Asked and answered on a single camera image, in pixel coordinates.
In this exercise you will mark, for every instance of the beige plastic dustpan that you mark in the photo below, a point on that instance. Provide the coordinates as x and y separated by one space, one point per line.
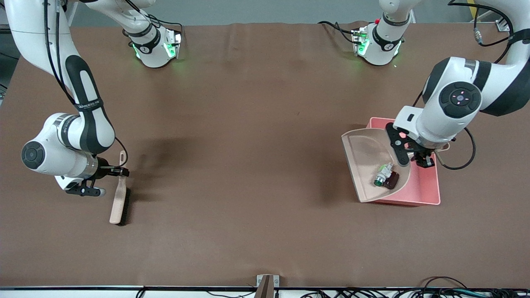
364 165

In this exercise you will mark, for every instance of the white table edge rail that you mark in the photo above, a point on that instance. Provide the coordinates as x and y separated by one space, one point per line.
83 293

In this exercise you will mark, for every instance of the aluminium frame profile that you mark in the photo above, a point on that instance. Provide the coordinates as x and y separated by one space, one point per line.
503 25

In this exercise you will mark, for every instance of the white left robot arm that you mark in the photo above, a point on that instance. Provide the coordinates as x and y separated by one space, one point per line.
439 124

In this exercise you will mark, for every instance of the white push button switch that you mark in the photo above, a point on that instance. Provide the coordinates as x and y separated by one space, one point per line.
383 176

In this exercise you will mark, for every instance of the dark red cylindrical capacitor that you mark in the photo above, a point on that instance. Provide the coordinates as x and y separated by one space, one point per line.
392 181

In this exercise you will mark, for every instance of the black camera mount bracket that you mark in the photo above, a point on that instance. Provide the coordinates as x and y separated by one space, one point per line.
401 153
83 191

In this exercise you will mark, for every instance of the pink plastic bin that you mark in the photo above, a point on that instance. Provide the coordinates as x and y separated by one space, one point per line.
426 186

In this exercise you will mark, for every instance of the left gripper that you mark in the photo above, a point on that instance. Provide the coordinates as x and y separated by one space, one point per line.
424 157

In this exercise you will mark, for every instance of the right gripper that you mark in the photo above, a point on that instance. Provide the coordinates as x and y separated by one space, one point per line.
104 169

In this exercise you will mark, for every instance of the black left camera mount bracket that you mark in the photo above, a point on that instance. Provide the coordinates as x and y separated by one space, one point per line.
401 153

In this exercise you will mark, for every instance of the black right camera mount bracket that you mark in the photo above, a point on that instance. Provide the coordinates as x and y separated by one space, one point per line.
83 191

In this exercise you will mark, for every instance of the metal table edge bracket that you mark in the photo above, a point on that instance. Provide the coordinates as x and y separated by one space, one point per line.
260 281

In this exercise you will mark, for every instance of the brown table mat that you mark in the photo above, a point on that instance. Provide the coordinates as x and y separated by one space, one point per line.
265 103

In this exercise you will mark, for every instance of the beige hand brush black bristles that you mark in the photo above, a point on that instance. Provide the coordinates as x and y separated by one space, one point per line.
118 203

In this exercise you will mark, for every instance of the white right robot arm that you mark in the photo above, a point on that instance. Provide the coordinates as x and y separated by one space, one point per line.
85 124

